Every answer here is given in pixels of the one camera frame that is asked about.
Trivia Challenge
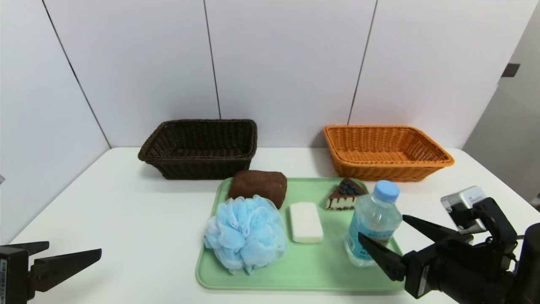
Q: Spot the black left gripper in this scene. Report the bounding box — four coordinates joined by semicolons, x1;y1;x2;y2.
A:
0;241;102;304

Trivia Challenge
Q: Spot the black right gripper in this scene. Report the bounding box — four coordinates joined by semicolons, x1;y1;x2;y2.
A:
358;214;510;304

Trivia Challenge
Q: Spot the clear water bottle blue cap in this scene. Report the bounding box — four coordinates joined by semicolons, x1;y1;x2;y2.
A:
344;180;402;267

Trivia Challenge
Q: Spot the chocolate blueberry cake slice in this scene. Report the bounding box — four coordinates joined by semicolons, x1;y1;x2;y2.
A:
325;178;368;211

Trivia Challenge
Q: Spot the white soap bar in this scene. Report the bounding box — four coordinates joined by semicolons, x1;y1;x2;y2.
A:
289;202;324;244

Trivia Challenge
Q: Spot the light blue mesh bath loofah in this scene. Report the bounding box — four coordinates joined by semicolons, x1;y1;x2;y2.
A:
203;195;289;275

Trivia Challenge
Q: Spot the orange wicker basket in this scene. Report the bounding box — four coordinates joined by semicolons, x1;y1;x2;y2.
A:
323;125;455;182

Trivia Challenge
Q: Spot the dark brown wicker basket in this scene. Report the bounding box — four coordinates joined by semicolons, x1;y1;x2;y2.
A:
138;119;258;180

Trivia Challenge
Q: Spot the light green plastic tray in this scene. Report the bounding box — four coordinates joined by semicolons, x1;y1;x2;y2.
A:
195;177;408;292

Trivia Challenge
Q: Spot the brown bread loaf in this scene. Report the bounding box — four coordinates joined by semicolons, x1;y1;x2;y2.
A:
228;170;288;209

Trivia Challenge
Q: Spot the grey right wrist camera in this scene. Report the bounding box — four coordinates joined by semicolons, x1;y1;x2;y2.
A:
440;186;518;256

